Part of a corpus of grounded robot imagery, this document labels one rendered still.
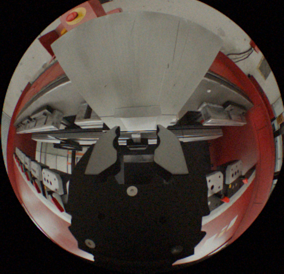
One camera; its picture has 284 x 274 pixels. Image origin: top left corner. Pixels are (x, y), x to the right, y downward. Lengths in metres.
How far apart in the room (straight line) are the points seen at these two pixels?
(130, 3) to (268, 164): 1.66
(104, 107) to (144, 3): 1.09
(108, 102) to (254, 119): 0.90
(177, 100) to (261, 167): 0.85
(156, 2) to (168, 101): 1.09
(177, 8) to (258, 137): 1.30
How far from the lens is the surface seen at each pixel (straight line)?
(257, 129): 0.86
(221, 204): 0.46
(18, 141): 2.18
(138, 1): 1.14
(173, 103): 0.16
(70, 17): 0.35
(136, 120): 0.20
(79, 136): 0.66
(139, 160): 0.26
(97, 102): 0.16
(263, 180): 0.93
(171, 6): 1.17
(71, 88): 0.35
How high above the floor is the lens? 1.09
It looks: 19 degrees down
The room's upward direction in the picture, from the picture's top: 177 degrees clockwise
